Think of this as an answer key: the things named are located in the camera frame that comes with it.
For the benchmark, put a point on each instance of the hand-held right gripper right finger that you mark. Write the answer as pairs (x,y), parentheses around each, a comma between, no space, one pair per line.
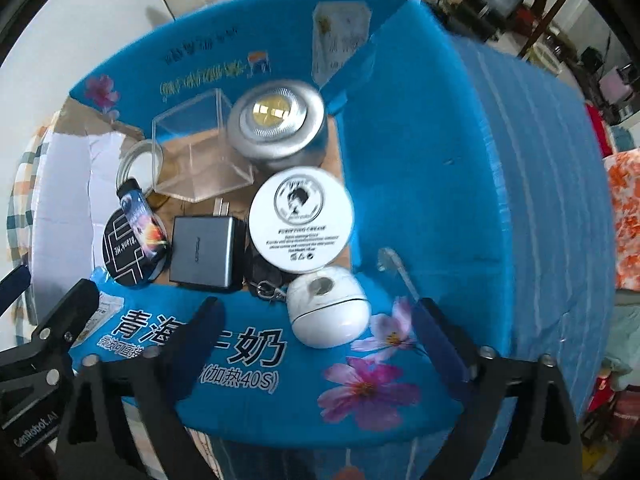
(440,345)

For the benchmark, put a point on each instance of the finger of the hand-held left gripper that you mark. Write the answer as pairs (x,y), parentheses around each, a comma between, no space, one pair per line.
(70,310)
(12,287)

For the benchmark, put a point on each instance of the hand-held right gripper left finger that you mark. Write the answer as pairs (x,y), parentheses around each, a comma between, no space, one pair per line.
(192,350)

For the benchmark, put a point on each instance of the black round tin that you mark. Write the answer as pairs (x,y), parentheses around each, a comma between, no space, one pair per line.
(117,255)

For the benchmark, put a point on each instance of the clear plastic tube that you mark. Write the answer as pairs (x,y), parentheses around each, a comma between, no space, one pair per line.
(392,260)

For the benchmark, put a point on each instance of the black power adapter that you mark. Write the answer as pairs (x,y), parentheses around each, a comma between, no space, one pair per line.
(200,250)

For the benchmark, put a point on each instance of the black key fob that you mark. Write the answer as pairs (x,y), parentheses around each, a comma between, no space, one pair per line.
(262,272)

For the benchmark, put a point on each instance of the white rounded plastic device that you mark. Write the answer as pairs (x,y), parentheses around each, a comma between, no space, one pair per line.
(327,312)

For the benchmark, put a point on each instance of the small black colourful packet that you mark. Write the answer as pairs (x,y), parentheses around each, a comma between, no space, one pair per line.
(140,215)

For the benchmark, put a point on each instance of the silver rimmed round lid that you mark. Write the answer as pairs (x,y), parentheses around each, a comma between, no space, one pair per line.
(140,157)

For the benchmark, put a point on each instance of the white round cream jar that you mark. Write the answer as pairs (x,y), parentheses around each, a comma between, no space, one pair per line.
(300,220)

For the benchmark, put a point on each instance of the blue cardboard box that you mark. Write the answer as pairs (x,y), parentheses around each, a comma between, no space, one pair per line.
(425,160)

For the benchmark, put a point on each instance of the clear plastic cube box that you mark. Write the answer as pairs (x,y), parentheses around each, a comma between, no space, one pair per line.
(200,160)

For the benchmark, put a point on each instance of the silver round tin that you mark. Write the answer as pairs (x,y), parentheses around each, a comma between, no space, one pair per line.
(275,135)

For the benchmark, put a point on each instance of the plaid cloth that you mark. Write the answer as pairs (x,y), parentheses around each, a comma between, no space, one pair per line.
(27,170)

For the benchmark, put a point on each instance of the blue striped blanket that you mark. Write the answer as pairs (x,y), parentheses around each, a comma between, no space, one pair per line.
(540,185)

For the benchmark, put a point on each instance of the orange floral cloth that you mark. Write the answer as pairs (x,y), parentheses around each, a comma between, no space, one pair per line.
(625,200)

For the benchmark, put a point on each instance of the red garment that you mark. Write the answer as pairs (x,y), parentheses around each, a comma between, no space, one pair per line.
(597,125)

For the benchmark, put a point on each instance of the blue garment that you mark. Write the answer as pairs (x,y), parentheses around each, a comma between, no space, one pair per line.
(621,137)

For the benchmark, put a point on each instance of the pink suitcase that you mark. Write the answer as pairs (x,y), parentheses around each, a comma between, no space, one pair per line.
(617,85)

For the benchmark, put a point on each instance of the brown wooden chair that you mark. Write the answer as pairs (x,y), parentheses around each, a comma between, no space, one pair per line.
(555,0)

